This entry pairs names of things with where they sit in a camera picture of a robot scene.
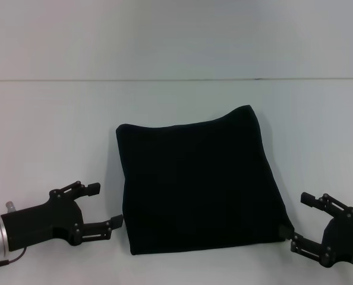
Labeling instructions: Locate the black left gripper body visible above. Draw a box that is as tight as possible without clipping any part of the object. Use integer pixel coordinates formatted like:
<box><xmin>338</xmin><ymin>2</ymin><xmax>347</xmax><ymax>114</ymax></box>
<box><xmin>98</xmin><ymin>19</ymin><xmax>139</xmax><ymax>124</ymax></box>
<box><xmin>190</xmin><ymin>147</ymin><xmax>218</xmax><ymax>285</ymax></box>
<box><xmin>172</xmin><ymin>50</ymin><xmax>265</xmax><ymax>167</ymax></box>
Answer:
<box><xmin>0</xmin><ymin>189</ymin><xmax>86</xmax><ymax>251</ymax></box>

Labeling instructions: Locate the thin left wrist cable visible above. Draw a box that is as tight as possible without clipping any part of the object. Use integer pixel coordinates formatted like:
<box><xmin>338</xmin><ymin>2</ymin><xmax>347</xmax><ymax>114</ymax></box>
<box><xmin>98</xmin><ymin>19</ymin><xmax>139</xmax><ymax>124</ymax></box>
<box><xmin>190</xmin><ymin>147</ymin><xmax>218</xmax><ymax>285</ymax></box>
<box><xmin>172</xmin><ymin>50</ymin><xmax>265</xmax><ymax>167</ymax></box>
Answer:
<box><xmin>0</xmin><ymin>247</ymin><xmax>28</xmax><ymax>270</ymax></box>

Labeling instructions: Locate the black shirt with FREE print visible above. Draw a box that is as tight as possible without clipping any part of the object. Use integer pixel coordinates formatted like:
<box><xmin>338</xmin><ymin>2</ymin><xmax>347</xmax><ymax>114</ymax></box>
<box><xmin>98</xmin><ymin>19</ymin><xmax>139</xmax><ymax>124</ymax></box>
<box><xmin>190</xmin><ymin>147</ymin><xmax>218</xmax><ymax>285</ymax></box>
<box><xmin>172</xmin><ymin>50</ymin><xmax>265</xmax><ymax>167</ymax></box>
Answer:
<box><xmin>115</xmin><ymin>104</ymin><xmax>295</xmax><ymax>257</ymax></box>

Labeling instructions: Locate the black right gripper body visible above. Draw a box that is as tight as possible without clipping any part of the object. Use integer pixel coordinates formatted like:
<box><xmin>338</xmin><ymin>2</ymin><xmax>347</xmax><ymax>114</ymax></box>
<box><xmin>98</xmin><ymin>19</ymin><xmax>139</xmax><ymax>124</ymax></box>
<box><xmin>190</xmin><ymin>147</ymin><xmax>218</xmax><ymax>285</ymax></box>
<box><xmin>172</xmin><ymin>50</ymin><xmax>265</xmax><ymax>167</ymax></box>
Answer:
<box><xmin>318</xmin><ymin>207</ymin><xmax>353</xmax><ymax>267</ymax></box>

